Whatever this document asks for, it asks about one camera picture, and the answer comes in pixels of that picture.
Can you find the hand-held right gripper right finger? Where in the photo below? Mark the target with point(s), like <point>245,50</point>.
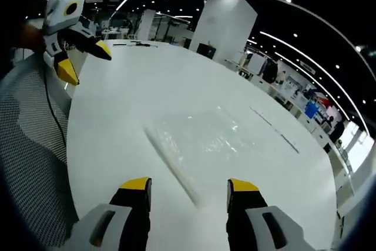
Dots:
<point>246,212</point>

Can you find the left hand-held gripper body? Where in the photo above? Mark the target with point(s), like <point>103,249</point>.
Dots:
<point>63,13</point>

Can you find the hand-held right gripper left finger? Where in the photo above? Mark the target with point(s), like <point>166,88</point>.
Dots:
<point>129,212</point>

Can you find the pile of clear food packaging bags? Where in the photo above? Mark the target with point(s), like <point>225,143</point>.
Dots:
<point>199,142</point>

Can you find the person's left hand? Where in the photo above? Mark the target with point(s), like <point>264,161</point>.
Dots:
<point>32,38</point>

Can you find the grey mesh office chair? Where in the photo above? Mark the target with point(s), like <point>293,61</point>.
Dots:
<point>32,151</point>

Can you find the blue box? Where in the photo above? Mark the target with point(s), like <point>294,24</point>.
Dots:
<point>311,110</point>

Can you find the wide white pillar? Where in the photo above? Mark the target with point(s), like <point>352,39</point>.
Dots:
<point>226,24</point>

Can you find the ceiling air conditioner unit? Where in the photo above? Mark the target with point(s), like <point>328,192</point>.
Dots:
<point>308,67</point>

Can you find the curved ceiling light strip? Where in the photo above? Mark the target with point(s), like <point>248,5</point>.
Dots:
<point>317,64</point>

